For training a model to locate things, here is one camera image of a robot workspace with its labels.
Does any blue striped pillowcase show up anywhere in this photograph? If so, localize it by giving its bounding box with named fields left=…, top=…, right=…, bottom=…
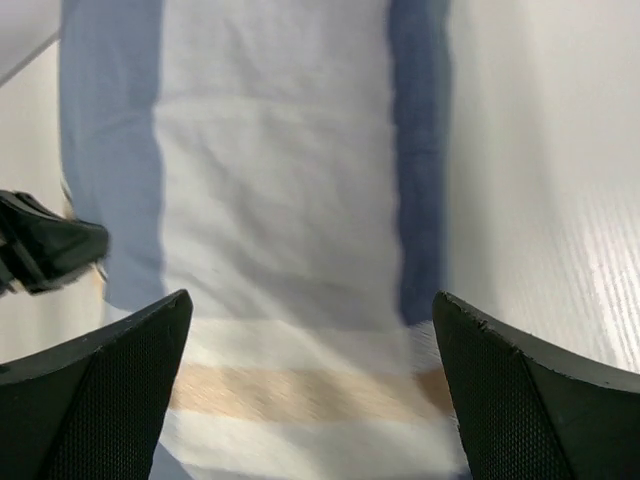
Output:
left=59, top=1, right=468, bottom=479

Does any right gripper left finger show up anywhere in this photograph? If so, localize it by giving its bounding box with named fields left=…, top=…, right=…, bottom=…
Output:
left=1, top=290, right=193, bottom=479

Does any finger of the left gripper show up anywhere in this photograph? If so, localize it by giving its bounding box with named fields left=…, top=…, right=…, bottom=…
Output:
left=1, top=190, right=109, bottom=295

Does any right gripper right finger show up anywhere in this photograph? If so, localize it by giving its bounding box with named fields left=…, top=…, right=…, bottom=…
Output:
left=433, top=292, right=640, bottom=479

